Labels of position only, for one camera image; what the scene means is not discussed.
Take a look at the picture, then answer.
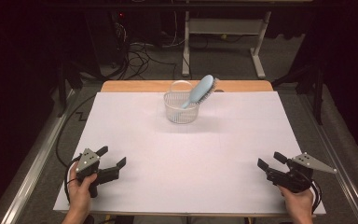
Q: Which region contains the aluminium floor rail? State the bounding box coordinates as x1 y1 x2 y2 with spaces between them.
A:
0 89 77 224
297 92 358 224

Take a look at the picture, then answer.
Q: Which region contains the person's right hand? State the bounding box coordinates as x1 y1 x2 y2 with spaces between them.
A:
278 185 315 217

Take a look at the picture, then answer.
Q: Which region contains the white metal stand frame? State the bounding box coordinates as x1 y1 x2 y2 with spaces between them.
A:
181 10 273 80

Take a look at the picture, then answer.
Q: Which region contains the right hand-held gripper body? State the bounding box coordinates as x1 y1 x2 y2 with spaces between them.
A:
266 151 338 194

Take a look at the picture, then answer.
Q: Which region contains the left hand-held gripper black cable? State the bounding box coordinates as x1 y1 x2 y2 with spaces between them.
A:
62 154 82 203

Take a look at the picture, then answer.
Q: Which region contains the white paper sheet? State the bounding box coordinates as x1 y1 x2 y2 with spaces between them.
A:
53 91 326 217

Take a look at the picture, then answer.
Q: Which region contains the tangle of floor cables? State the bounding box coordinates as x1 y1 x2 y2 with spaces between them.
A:
111 12 181 80

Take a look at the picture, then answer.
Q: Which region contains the person's left hand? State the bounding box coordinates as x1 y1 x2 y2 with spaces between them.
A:
67 161 98 216

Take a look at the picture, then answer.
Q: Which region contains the white slatted plastic basket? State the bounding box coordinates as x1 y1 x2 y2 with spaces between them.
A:
163 79 201 125

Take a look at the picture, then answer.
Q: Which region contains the long black floor cable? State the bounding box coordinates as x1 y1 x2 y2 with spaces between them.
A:
55 92 98 169

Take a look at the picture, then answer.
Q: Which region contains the right hand-held gripper black cable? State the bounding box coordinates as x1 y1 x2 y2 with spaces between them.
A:
304 174 324 216

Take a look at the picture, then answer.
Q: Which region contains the black stand leg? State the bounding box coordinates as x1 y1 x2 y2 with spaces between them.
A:
56 60 85 118
271 63 324 126

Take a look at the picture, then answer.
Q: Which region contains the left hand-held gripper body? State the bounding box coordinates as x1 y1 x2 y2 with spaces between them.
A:
74 147 121 199

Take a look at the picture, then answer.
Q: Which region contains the light blue hairbrush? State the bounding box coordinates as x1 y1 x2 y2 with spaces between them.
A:
179 74 219 111

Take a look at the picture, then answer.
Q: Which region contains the dark computer tower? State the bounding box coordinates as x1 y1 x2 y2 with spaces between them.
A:
86 10 129 69

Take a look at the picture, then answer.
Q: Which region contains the hand-held gripper black cable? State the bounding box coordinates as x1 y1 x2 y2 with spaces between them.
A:
62 154 82 203
304 174 324 216

